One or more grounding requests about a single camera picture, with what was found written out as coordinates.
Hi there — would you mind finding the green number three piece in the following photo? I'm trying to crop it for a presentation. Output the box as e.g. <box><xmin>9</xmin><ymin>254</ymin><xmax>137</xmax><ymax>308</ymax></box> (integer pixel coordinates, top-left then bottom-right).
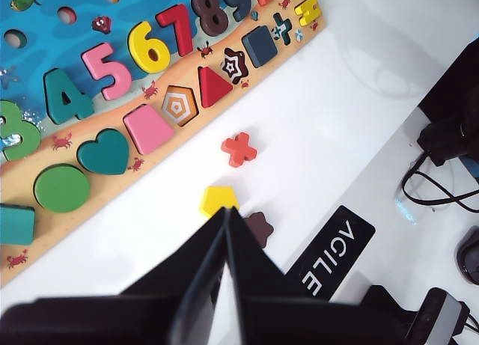
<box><xmin>0</xmin><ymin>100</ymin><xmax>41</xmax><ymax>162</ymax></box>

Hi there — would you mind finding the brown number eight piece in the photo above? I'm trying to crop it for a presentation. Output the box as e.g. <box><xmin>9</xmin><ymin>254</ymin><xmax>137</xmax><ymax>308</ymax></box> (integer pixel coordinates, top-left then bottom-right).
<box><xmin>190</xmin><ymin>0</ymin><xmax>229</xmax><ymax>37</ymax></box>

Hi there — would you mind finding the black adapter box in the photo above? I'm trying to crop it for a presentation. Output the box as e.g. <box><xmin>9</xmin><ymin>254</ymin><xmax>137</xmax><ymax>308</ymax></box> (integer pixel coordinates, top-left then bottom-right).
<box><xmin>416</xmin><ymin>115</ymin><xmax>479</xmax><ymax>167</ymax></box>

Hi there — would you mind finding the green circle block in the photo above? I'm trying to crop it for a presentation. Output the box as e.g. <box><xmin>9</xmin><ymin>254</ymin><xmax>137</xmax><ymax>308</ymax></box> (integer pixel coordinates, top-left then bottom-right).
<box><xmin>33</xmin><ymin>164</ymin><xmax>91</xmax><ymax>214</ymax></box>

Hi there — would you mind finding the yellow pentagon block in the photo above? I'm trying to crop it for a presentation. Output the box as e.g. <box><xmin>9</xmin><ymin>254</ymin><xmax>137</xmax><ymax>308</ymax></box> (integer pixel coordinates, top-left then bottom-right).
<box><xmin>198</xmin><ymin>186</ymin><xmax>240</xmax><ymax>219</ymax></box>

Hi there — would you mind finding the wooden number shape puzzle board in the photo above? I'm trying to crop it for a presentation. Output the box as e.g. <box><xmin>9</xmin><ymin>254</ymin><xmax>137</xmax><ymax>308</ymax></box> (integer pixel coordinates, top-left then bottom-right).
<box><xmin>0</xmin><ymin>0</ymin><xmax>329</xmax><ymax>286</ymax></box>

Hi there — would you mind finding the dark blue number nine piece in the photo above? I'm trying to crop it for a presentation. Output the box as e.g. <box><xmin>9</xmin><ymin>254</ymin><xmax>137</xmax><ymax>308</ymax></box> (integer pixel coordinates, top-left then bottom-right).
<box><xmin>219</xmin><ymin>0</ymin><xmax>255</xmax><ymax>21</ymax></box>

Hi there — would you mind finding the thin black cable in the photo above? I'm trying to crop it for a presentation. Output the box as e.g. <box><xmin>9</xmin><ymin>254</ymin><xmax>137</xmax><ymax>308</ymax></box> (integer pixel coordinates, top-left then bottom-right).
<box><xmin>400</xmin><ymin>152</ymin><xmax>479</xmax><ymax>213</ymax></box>

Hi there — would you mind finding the silver camera on stand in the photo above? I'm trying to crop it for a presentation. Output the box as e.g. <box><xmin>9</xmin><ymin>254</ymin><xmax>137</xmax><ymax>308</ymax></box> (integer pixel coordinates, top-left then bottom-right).
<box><xmin>406</xmin><ymin>287</ymin><xmax>471</xmax><ymax>345</ymax></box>

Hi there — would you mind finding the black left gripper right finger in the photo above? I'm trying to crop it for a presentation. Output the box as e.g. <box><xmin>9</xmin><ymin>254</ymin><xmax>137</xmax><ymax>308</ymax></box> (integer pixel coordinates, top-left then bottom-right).
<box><xmin>226</xmin><ymin>207</ymin><xmax>412</xmax><ymax>345</ymax></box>

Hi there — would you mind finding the teal rectangle block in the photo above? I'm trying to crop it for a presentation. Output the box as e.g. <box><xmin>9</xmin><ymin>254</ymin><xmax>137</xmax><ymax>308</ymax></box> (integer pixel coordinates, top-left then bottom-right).
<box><xmin>0</xmin><ymin>203</ymin><xmax>37</xmax><ymax>245</ymax></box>

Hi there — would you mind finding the dark blue square block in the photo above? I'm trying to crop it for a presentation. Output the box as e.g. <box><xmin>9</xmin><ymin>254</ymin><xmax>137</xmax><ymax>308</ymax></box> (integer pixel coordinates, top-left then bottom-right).
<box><xmin>241</xmin><ymin>25</ymin><xmax>280</xmax><ymax>69</ymax></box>

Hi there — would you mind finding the pink trapezoid block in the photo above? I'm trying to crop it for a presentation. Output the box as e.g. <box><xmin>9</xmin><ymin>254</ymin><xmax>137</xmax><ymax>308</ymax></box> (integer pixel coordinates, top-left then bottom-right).
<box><xmin>123</xmin><ymin>103</ymin><xmax>175</xmax><ymax>155</ymax></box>

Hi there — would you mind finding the pink number five piece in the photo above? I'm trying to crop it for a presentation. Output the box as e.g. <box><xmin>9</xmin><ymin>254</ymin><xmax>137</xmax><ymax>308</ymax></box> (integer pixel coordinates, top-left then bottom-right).
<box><xmin>81</xmin><ymin>41</ymin><xmax>132</xmax><ymax>101</ymax></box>

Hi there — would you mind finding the black AGILE label plate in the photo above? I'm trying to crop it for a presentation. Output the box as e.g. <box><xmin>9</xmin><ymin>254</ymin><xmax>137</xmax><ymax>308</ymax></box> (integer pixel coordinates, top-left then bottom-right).
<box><xmin>287</xmin><ymin>205</ymin><xmax>376</xmax><ymax>301</ymax></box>

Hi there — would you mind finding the black rounded device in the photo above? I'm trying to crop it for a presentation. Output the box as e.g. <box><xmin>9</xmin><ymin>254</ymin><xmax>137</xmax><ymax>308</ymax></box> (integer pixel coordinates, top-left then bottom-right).
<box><xmin>454</xmin><ymin>225</ymin><xmax>479</xmax><ymax>285</ymax></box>

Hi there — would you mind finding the brown star block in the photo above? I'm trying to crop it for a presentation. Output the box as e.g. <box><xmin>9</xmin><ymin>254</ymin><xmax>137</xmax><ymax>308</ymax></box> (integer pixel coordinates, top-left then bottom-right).
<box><xmin>241</xmin><ymin>211</ymin><xmax>275</xmax><ymax>248</ymax></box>

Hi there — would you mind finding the orange cross block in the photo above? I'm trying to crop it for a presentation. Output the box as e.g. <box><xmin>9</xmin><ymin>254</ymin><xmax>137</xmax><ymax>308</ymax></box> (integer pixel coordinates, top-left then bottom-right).
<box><xmin>220</xmin><ymin>131</ymin><xmax>260</xmax><ymax>169</ymax></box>

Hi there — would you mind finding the red number seven piece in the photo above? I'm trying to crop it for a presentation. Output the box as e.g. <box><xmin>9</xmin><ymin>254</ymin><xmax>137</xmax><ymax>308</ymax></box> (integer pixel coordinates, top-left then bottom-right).
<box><xmin>156</xmin><ymin>2</ymin><xmax>198</xmax><ymax>58</ymax></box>

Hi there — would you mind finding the teal number four piece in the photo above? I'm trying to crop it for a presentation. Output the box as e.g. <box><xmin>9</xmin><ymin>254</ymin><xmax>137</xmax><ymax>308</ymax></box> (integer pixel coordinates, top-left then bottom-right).
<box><xmin>43</xmin><ymin>67</ymin><xmax>94</xmax><ymax>125</ymax></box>

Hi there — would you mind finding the teal heart block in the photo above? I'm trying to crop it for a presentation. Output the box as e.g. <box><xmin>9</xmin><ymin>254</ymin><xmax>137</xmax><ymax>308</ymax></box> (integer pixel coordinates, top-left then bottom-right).
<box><xmin>76</xmin><ymin>128</ymin><xmax>132</xmax><ymax>176</ymax></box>

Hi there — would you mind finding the red triangle block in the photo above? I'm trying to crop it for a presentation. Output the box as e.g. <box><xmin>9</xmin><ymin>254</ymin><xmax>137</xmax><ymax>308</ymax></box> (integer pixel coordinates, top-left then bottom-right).
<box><xmin>197</xmin><ymin>65</ymin><xmax>234</xmax><ymax>109</ymax></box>

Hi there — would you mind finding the yellow number six piece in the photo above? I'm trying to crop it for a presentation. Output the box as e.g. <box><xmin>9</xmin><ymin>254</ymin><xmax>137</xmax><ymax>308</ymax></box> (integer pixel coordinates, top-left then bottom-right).
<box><xmin>126</xmin><ymin>21</ymin><xmax>177</xmax><ymax>75</ymax></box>

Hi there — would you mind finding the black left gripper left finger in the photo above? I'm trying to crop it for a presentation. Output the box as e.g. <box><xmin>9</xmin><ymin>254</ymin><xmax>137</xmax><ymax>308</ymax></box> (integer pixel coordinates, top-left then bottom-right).
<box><xmin>0</xmin><ymin>207</ymin><xmax>230</xmax><ymax>345</ymax></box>

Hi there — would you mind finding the yellow equals sign piece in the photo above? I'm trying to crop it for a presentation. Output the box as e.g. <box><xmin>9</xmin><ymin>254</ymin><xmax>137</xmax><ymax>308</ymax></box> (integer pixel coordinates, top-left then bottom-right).
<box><xmin>294</xmin><ymin>0</ymin><xmax>323</xmax><ymax>28</ymax></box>

